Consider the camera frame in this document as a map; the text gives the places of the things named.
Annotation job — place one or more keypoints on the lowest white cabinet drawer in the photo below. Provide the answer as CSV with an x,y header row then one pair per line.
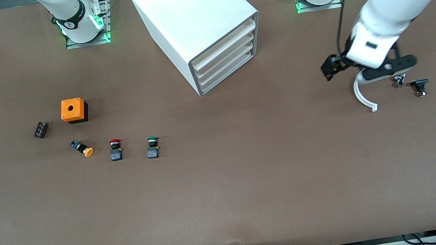
x,y
231,69

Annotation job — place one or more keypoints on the green push button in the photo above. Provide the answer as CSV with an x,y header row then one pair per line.
x,y
153,153

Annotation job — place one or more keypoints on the middle white cabinet drawer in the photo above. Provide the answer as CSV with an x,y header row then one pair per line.
x,y
226,57

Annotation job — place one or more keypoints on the yellow push button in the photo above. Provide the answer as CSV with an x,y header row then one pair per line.
x,y
87,151

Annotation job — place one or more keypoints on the red push button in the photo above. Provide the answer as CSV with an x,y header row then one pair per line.
x,y
116,151

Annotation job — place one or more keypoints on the white drawer cabinet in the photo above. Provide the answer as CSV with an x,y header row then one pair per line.
x,y
189,10

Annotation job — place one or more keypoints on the white curved plastic arc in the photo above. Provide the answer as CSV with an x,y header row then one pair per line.
x,y
357,93

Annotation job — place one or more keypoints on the small black contact block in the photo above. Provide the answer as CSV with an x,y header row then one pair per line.
x,y
40,129

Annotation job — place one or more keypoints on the small grey black switch part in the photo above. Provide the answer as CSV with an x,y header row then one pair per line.
x,y
399,81

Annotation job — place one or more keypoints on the black flat-head switch part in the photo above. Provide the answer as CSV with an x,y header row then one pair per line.
x,y
419,83

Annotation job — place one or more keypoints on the orange button enclosure box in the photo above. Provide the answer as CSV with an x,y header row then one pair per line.
x,y
72,110

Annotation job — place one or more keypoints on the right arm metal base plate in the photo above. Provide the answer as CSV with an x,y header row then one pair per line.
x,y
89,43

